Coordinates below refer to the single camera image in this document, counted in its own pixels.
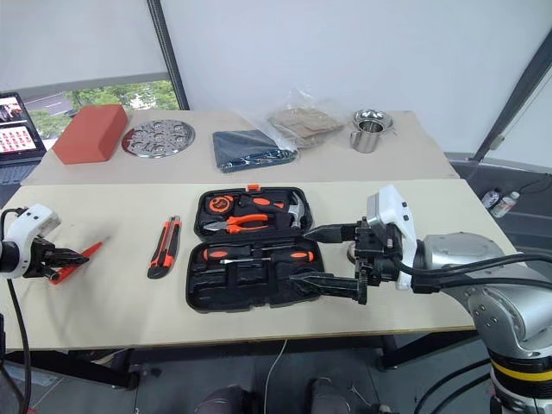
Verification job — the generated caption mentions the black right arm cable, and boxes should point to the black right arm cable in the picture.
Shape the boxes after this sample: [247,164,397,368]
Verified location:
[398,251,552,295]

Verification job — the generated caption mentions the bagged dark blue cloth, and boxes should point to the bagged dark blue cloth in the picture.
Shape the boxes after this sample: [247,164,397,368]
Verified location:
[211,129,299,175]

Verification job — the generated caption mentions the stainless steel cup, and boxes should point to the stainless steel cup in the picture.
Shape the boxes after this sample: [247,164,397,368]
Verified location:
[349,120,392,154]

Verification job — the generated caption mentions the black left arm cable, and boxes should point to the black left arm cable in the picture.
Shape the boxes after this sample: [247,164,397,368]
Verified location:
[0,208,34,414]

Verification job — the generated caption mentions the black window frame post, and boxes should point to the black window frame post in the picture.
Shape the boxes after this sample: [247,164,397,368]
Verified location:
[146,0,191,111]

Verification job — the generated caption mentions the orange black tape measure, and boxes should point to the orange black tape measure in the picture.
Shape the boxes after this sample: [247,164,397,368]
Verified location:
[204,193,236,216]

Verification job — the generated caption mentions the orange handled pliers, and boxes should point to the orange handled pliers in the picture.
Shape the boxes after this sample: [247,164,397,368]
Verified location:
[202,212,271,236]

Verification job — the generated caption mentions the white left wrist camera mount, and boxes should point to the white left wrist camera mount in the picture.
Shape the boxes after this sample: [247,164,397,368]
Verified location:
[5,204,62,278]

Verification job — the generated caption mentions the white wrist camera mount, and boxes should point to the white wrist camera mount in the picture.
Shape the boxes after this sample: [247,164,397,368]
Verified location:
[366,184,419,291]
[5,204,62,278]

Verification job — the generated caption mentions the orange black handled screwdriver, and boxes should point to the orange black handled screwdriver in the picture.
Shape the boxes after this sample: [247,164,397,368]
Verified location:
[219,249,317,266]
[196,245,277,263]

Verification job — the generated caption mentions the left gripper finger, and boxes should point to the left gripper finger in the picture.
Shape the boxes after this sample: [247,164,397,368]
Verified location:
[51,247,91,266]
[42,260,84,281]

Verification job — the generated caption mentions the open laptop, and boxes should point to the open laptop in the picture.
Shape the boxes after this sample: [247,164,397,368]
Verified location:
[0,91,48,187]

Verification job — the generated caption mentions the red slim hand tool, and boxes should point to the red slim hand tool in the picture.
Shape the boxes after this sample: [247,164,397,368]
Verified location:
[48,241,105,286]

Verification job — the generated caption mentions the orange black utility knife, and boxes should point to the orange black utility knife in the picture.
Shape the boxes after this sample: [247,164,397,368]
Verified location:
[147,215,183,279]

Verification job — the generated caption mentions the thin white cable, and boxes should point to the thin white cable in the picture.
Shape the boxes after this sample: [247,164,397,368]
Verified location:
[263,338,290,414]

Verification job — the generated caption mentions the round perforated metal plate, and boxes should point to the round perforated metal plate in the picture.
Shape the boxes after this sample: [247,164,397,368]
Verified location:
[121,118,197,160]

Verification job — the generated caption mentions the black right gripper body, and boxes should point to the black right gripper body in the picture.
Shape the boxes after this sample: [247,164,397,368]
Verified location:
[353,217,406,306]

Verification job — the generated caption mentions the black plastic tool case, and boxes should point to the black plastic tool case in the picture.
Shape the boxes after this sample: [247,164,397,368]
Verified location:
[185,184,328,314]

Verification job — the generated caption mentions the bagged beige cloth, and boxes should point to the bagged beige cloth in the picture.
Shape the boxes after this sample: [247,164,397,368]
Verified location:
[239,87,348,151]

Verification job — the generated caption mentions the black table frame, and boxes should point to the black table frame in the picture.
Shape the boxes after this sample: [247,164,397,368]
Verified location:
[0,325,480,392]

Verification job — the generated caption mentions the steel claw hammer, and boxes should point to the steel claw hammer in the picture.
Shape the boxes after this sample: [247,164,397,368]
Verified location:
[235,191,309,230]

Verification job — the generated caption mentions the dark slanted metal strut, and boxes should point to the dark slanted metal strut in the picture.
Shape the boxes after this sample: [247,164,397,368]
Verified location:
[471,41,552,163]

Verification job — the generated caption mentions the red rectangular block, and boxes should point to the red rectangular block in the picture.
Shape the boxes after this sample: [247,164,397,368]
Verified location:
[52,103,129,166]

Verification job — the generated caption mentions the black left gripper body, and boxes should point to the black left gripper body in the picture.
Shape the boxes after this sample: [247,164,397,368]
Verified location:
[26,235,57,279]

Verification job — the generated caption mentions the dark rounded shape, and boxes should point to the dark rounded shape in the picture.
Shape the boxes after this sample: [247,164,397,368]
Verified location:
[192,384,256,414]
[307,376,360,414]

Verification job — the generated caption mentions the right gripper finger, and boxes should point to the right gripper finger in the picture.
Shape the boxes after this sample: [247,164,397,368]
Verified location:
[289,272,361,304]
[303,223,358,246]

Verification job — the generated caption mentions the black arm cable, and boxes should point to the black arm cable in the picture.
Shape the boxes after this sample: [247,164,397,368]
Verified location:
[0,208,34,414]
[398,251,552,295]

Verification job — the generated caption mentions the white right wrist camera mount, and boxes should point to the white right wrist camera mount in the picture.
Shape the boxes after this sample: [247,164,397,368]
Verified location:
[366,184,419,291]

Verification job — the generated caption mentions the clear plastic bottle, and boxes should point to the clear plastic bottle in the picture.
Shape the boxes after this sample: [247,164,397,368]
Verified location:
[491,190,522,219]
[480,187,504,212]

